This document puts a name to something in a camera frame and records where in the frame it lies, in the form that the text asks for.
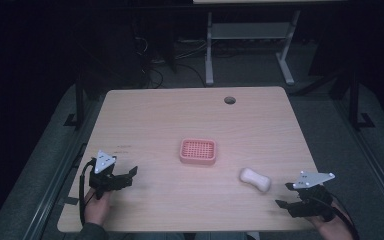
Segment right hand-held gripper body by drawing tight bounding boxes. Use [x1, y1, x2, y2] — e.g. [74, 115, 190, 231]
[292, 170, 336, 222]

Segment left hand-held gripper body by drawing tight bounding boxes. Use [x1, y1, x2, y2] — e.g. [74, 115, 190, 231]
[88, 150, 118, 201]

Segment white soap bar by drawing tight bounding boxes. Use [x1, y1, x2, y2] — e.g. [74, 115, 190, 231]
[239, 167, 272, 193]

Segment pink soap dish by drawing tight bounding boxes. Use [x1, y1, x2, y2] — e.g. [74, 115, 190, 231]
[179, 138, 218, 166]

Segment person's left hand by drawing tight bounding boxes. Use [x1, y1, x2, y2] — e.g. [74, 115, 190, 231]
[84, 188, 113, 228]

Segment person's right hand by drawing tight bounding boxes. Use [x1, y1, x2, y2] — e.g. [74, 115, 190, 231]
[308, 201, 355, 240]

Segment black metal stand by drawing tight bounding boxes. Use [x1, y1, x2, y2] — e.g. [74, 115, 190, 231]
[63, 66, 88, 130]
[347, 63, 376, 131]

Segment white metal rack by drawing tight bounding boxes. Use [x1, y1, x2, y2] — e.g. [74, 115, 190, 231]
[192, 0, 348, 87]

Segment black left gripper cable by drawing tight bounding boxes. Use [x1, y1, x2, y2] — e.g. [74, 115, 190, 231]
[78, 159, 98, 226]

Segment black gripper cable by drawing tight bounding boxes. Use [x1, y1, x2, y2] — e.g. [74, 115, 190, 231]
[326, 191, 361, 240]
[78, 159, 98, 226]

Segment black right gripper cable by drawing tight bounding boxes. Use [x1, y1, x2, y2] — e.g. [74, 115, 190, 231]
[326, 191, 361, 240]

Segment metal floor rail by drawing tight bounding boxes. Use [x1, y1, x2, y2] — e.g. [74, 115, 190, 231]
[331, 98, 384, 221]
[21, 99, 96, 240]

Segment black floor cables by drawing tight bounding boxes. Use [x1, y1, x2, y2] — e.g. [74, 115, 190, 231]
[132, 33, 208, 88]

